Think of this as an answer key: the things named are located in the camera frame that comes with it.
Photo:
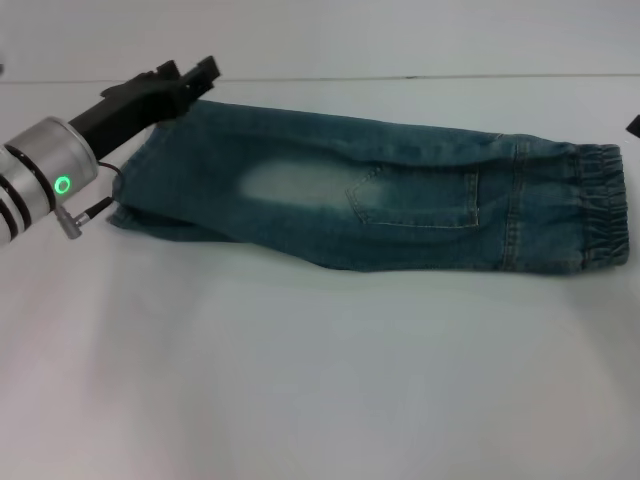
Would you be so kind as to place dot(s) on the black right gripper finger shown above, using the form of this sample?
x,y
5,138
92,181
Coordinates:
x,y
636,126

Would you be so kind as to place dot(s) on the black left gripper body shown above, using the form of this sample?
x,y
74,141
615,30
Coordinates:
x,y
135,107

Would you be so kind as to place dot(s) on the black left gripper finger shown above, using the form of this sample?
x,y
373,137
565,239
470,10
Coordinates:
x,y
205,77
169,70

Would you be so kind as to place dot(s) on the blue denim shorts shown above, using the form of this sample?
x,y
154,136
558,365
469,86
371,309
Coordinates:
x,y
400,200

